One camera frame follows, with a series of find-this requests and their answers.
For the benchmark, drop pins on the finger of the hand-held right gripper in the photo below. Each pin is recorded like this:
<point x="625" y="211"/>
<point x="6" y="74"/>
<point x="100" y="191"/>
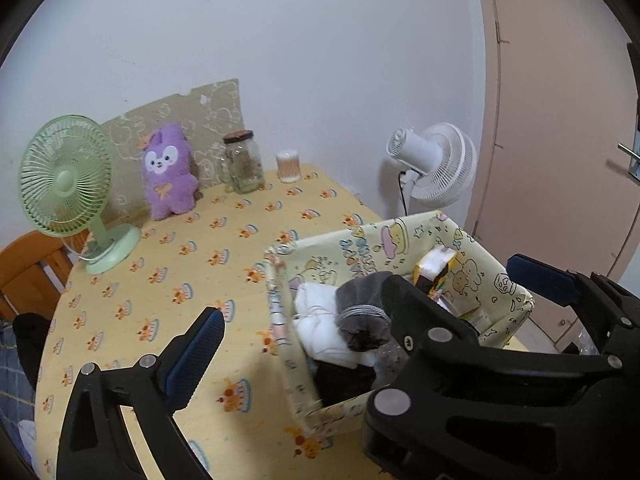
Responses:
<point x="540" y="275"/>
<point x="400" y="300"/>

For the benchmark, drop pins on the blue plaid bedding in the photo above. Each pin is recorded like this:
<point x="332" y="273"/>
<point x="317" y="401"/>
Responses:
<point x="10" y="385"/>

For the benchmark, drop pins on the green printed board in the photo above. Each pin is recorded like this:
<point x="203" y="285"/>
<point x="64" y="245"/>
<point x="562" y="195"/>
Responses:
<point x="220" y="105"/>

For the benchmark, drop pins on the black cloth bundle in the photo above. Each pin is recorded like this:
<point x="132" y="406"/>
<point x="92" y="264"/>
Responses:
<point x="345" y="382"/>

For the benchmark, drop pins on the green desk fan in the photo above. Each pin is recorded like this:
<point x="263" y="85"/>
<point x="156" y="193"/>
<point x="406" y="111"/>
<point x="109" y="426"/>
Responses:
<point x="65" y="180"/>

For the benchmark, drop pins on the white standing fan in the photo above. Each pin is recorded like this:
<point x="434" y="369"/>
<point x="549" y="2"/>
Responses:
<point x="440" y="170"/>

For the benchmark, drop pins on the glass jar with dark lid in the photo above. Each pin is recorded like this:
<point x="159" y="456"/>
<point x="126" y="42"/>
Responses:
<point x="245" y="170"/>

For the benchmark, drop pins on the beige door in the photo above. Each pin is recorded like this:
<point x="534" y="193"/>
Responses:
<point x="550" y="110"/>

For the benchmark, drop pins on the purple plush toy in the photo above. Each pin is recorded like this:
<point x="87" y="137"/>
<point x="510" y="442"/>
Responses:
<point x="167" y="190"/>

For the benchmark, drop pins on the cotton swab container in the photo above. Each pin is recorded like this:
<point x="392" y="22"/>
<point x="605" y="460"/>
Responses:
<point x="289" y="167"/>

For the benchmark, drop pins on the green tissue pack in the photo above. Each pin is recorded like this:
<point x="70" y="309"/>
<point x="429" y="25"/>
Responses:
<point x="477" y="317"/>

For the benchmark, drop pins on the cartoon tissue pack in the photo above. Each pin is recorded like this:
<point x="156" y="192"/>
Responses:
<point x="440" y="265"/>

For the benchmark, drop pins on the white cloth bundle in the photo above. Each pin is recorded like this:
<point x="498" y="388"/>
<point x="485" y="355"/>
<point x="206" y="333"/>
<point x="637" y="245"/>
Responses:
<point x="320" y="330"/>

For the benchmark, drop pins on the wooden chair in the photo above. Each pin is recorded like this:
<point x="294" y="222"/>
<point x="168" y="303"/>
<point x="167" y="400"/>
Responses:
<point x="25" y="270"/>

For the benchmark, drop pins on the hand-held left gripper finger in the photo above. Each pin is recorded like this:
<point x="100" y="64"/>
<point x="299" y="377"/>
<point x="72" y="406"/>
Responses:
<point x="192" y="365"/>

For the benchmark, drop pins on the yellow printed tablecloth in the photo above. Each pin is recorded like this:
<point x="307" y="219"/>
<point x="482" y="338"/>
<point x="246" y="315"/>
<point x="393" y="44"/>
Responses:
<point x="200" y="240"/>

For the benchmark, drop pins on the small clear glass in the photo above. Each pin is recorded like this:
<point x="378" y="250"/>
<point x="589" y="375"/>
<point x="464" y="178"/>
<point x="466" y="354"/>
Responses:
<point x="225" y="172"/>

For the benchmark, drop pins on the cartoon printed storage box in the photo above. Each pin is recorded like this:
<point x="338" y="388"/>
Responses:
<point x="350" y="247"/>

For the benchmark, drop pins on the grey sock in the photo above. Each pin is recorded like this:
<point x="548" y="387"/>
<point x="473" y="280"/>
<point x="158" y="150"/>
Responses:
<point x="360" y="305"/>

